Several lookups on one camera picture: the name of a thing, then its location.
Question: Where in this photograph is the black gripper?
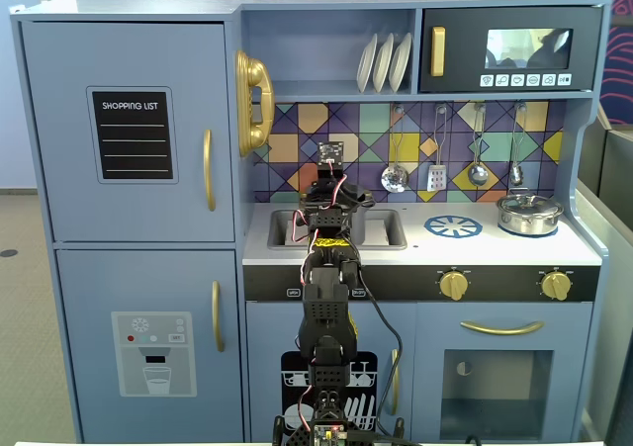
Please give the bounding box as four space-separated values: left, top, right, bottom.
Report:
302 178 357 242

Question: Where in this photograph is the robot base with circuit board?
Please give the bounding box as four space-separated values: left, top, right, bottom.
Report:
273 386 407 446

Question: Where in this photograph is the steel pot with lid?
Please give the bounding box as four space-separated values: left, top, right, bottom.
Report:
496 192 565 235

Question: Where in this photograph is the gray pot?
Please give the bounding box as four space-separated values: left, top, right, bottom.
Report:
302 183 376 246

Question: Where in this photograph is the gray sink basin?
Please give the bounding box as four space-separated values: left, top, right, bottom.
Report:
266 208 409 251

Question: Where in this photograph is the steel skimmer spoon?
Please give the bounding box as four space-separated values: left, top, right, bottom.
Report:
380 104 410 194

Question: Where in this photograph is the steel slotted spatula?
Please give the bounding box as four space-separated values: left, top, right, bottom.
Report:
426 104 450 192

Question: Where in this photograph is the gold toy telephone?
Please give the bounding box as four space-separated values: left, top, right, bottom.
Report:
234 48 276 158

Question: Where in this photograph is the gold stove knob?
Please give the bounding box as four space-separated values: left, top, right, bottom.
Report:
540 270 574 302
438 270 471 301

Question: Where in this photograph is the white plate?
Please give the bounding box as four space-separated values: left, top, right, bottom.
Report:
388 32 413 94
372 32 396 94
356 33 380 94

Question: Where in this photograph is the steel ladle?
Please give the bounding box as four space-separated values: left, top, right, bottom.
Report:
468 102 490 187

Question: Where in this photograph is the blue toy kitchen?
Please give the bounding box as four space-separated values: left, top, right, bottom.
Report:
9 0 614 445

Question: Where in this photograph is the black shopping list chalkboard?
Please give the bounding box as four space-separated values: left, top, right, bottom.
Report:
86 86 180 185

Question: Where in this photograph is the black microwave door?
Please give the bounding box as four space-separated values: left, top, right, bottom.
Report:
418 5 605 94

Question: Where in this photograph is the gray partition panel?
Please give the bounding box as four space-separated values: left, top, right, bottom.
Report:
573 104 633 446

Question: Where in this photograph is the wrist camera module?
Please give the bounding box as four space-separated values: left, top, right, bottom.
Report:
315 140 346 183

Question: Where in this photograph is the blue stove burner ring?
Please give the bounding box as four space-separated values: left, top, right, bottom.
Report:
423 215 484 240

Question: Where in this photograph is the gold fridge door handle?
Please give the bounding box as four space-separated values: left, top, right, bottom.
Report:
203 129 218 213

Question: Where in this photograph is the gold freezer door handle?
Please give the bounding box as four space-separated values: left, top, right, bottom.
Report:
211 280 226 353

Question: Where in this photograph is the gold dishwasher handle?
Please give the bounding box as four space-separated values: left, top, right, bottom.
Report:
385 348 401 416

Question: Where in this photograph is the gold microwave handle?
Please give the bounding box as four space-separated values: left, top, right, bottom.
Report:
429 26 447 77

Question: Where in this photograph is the gold oven handle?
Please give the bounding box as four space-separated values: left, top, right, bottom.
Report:
459 319 546 336

